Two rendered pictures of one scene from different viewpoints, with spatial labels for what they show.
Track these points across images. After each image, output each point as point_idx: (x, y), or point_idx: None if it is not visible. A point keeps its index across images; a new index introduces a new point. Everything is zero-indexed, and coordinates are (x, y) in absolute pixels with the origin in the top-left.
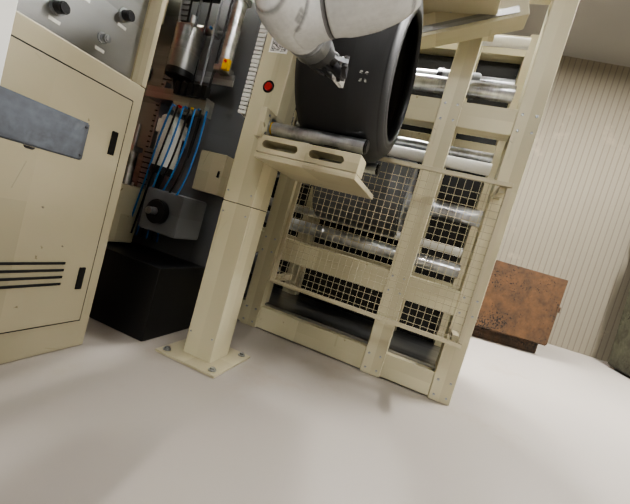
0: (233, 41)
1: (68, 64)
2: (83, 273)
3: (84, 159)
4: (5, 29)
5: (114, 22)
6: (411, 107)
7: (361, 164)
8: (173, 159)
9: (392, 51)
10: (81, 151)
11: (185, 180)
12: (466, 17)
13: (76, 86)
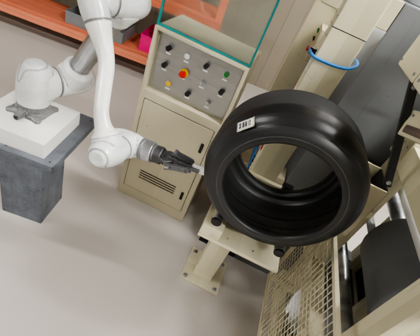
0: None
1: (183, 115)
2: (182, 195)
3: (187, 151)
4: (43, 151)
5: (215, 95)
6: None
7: (207, 230)
8: None
9: (211, 169)
10: (51, 172)
11: None
12: None
13: (185, 124)
